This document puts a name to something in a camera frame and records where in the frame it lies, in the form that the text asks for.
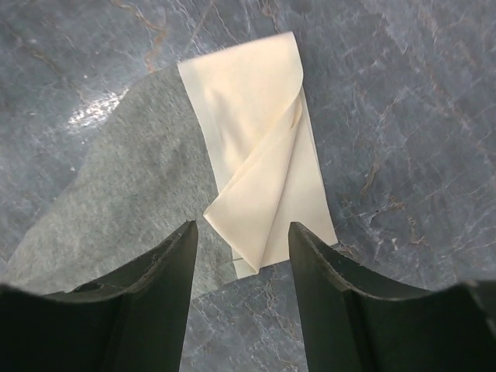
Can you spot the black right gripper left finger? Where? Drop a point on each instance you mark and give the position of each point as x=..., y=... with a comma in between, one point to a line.
x=132, y=319

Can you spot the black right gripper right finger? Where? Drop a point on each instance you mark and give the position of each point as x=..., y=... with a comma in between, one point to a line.
x=354, y=319

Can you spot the grey cream underwear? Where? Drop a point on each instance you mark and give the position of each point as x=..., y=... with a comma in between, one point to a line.
x=223, y=139

